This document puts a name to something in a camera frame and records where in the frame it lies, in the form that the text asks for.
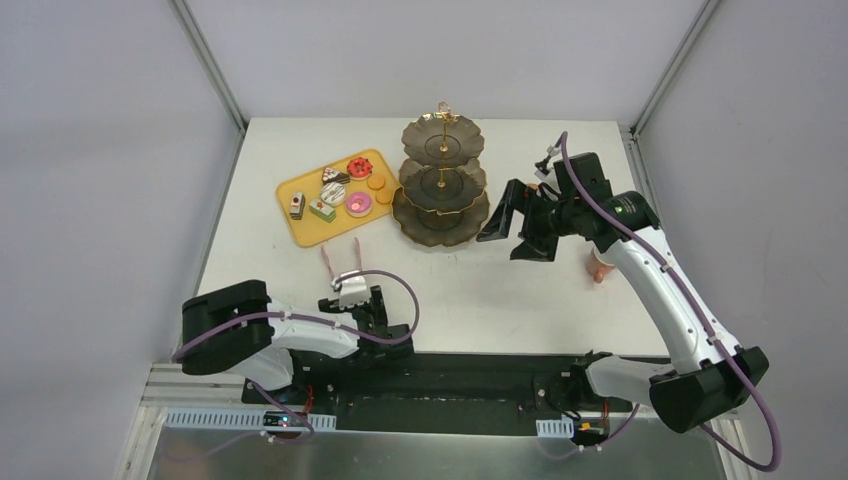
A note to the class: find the black mounting base plate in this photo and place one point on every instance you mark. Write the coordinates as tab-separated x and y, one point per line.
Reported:
441	393

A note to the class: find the pink frosted donut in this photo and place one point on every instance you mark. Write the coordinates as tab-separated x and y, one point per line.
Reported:
359	204

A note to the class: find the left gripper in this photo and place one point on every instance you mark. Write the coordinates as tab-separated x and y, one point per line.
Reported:
361	273

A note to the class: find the right aluminium frame post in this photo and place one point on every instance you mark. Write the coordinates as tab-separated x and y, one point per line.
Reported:
698	26

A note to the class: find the orange macaron lower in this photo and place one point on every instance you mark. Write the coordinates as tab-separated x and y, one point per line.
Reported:
384	196

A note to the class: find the orange macaron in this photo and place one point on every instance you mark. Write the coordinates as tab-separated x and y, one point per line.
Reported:
384	196
376	182

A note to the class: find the red strawberry tart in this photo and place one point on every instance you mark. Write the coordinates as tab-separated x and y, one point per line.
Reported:
359	168

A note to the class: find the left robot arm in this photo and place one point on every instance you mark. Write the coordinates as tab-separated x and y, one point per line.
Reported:
240	329

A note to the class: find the aluminium frame post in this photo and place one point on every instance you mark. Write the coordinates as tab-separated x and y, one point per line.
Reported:
698	26
208	62

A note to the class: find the three tier dark cake stand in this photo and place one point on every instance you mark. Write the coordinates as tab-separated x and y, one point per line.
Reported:
442	196

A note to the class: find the left aluminium frame post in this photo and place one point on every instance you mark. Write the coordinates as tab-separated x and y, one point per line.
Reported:
208	62

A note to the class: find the pink handled metal tongs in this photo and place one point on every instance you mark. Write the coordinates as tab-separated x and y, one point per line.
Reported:
339	261

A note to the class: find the white glazed donut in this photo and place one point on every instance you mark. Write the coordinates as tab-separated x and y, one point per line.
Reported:
333	194

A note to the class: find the green layered cake piece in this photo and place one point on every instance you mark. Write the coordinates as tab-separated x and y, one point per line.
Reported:
322	210

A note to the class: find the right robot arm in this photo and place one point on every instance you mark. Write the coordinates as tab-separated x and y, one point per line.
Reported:
709	372

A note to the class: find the chocolate cake slice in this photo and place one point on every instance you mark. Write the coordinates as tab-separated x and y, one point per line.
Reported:
332	175

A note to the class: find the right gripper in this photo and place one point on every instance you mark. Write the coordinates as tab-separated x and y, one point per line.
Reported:
534	216

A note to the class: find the orange ceramic cup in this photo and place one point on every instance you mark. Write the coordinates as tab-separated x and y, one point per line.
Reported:
596	268

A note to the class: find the orange macaron upper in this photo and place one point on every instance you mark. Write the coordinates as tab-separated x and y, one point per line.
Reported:
376	182

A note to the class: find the yellow serving tray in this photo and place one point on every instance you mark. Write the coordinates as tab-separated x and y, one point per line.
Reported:
310	230

